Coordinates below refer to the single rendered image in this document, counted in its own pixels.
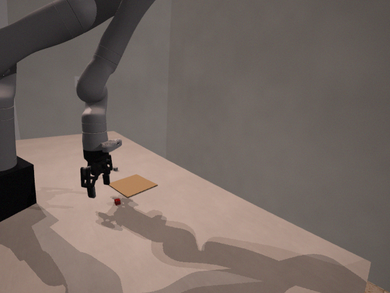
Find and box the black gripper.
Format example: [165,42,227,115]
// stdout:
[80,150,113,199]

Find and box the tan square mat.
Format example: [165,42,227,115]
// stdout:
[109,174,157,198]

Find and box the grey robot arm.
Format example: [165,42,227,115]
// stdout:
[0,0,155,171]

